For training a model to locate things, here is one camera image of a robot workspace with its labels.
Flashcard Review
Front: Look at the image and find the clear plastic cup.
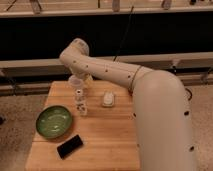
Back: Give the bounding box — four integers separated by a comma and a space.
68, 75, 84, 90

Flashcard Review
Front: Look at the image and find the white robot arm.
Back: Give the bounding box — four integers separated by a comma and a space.
59, 38, 198, 171

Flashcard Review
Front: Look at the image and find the wooden cutting board table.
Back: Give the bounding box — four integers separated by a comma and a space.
25, 81, 139, 171

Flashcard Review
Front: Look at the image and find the black smartphone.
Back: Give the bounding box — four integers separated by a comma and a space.
57, 135, 83, 159

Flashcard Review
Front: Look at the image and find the black hanging cable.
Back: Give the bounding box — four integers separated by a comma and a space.
112, 5, 135, 63

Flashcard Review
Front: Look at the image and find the white soap in dish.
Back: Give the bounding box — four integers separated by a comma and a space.
102, 92, 115, 107

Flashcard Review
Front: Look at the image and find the green bowl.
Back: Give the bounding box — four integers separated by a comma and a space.
36, 105, 73, 139

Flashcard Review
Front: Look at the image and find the small clear white-capped bottle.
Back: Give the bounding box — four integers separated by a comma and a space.
75, 89, 87, 116

